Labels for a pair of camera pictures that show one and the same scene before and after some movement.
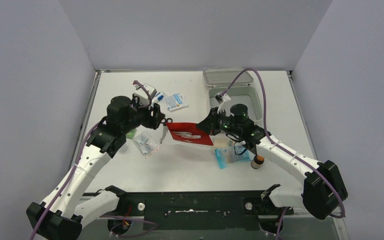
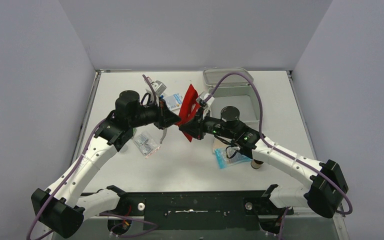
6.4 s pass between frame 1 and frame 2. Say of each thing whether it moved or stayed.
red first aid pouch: moved
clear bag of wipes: stayed
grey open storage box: stayed
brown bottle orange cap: stayed
